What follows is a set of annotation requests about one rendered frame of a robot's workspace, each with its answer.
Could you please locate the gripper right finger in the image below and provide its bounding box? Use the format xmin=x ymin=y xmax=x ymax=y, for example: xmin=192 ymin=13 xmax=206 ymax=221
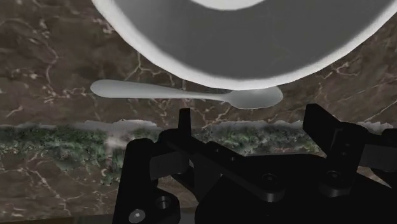
xmin=302 ymin=103 xmax=397 ymax=199

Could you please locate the white bowl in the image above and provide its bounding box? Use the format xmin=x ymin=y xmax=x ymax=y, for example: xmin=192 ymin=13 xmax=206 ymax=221
xmin=90 ymin=0 xmax=397 ymax=91

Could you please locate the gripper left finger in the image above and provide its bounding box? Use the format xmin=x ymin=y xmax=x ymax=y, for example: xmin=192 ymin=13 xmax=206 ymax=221
xmin=112 ymin=108 xmax=287 ymax=224

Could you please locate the grey spoon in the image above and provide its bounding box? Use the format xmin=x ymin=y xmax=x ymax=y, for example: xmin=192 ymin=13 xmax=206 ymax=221
xmin=90 ymin=79 xmax=284 ymax=110

